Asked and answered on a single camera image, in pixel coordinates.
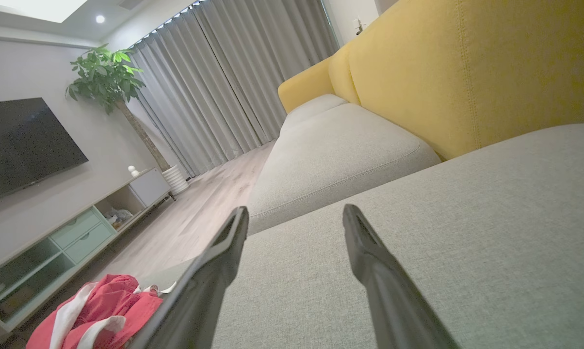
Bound red white basketball jersey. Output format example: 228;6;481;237
26;274;164;349

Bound white ribbed plant pot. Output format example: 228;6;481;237
161;165;191;196

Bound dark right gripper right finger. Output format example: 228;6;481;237
342;204;460;349

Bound rectangular ceiling light panel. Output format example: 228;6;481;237
0;0;88;24

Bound black flat screen television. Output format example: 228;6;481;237
0;97;89;208

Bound green leafy indoor tree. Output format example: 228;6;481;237
65;44;172;171

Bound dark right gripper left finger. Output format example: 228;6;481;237
130;206;249;349

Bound small pale grey plush item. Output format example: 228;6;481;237
107;207;133;228

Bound grey pleated curtain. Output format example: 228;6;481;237
127;0;341;177

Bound yellow sofa backrest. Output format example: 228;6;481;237
278;0;584;161

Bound small grey sofa seat cushion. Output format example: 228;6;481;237
279;94;349;135

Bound yellow and grey sofa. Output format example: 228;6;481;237
137;124;584;349

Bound white and green tv cabinet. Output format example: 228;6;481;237
0;167;172;340

